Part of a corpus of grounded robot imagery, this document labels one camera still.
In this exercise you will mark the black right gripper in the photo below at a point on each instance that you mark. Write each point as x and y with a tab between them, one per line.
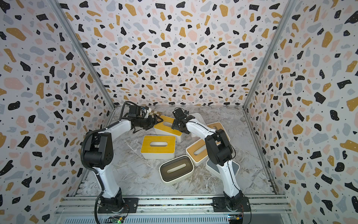
178	123

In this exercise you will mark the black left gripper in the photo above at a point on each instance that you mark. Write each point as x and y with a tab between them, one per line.
151	121

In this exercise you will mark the yellow lid tissue box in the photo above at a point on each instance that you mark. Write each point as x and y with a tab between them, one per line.
158	147
165	128

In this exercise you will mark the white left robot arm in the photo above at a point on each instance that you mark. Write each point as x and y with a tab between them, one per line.
97	155

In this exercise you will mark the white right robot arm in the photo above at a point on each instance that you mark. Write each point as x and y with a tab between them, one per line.
220	152

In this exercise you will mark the white pink tissue box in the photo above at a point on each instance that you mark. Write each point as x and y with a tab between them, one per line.
200	119

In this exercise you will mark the dark brown lid tissue box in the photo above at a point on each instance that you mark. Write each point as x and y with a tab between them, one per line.
176	170

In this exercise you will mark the grey lid tissue box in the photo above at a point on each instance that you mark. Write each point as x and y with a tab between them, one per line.
212	168

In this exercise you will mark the wooden chess board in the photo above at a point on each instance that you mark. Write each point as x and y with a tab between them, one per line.
152	113

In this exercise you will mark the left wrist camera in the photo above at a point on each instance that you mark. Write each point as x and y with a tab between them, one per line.
136	111

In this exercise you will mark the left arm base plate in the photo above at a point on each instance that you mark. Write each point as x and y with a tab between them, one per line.
123	205

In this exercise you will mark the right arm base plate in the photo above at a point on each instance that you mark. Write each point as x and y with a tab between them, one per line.
224	204

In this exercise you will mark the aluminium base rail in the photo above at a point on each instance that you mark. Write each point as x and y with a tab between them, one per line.
180	209

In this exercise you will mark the right corner aluminium post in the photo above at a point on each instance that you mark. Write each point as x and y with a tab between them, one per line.
280	28

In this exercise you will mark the corner aluminium post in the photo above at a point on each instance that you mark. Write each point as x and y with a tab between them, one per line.
280	28
56	8

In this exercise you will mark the left corner aluminium post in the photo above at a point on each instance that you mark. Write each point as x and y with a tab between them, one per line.
56	8

